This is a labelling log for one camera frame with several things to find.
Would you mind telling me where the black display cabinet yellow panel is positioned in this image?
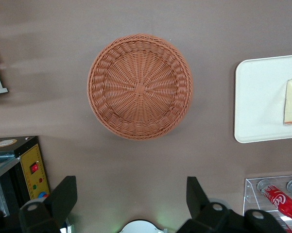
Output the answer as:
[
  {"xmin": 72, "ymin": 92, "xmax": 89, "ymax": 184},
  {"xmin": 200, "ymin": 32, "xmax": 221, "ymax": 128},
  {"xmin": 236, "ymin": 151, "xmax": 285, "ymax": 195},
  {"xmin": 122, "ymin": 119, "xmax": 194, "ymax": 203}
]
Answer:
[{"xmin": 0, "ymin": 135, "xmax": 51, "ymax": 233}]

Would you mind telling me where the clear acrylic bottle holder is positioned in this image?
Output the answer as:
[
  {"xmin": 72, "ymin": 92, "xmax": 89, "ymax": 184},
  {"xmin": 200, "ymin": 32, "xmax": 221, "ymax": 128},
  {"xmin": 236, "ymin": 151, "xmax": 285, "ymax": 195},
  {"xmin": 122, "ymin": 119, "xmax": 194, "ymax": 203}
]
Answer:
[{"xmin": 242, "ymin": 174, "xmax": 292, "ymax": 233}]

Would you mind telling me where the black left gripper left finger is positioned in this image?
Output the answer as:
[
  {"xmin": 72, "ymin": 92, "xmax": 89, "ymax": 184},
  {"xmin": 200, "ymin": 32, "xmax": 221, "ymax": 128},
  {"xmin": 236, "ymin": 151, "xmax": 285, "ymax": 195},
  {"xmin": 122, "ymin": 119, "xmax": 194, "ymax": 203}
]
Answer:
[{"xmin": 0, "ymin": 176, "xmax": 78, "ymax": 233}]

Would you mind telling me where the white rectangular tray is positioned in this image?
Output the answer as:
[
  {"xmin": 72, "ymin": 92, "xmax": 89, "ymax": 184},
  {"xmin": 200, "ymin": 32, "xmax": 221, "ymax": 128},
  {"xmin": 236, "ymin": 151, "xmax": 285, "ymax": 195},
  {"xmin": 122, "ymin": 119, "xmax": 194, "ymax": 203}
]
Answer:
[{"xmin": 234, "ymin": 53, "xmax": 292, "ymax": 144}]

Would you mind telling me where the round brown wicker basket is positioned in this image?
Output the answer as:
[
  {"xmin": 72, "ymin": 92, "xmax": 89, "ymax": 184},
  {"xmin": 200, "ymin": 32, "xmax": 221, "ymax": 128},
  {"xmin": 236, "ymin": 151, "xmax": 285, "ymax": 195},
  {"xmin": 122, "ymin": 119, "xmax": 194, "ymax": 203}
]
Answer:
[{"xmin": 86, "ymin": 33, "xmax": 193, "ymax": 141}]

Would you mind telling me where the white round dish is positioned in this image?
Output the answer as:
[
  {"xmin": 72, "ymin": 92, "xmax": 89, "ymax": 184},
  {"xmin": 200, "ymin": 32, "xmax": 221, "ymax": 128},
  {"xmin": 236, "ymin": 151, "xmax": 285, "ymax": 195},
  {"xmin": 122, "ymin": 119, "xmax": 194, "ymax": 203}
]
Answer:
[{"xmin": 120, "ymin": 219, "xmax": 165, "ymax": 233}]

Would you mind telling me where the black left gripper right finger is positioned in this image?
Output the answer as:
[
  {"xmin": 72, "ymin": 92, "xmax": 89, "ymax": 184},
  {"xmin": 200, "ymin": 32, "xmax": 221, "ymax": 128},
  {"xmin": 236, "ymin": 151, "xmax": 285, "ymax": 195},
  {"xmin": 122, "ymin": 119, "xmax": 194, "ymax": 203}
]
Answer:
[{"xmin": 176, "ymin": 176, "xmax": 289, "ymax": 233}]

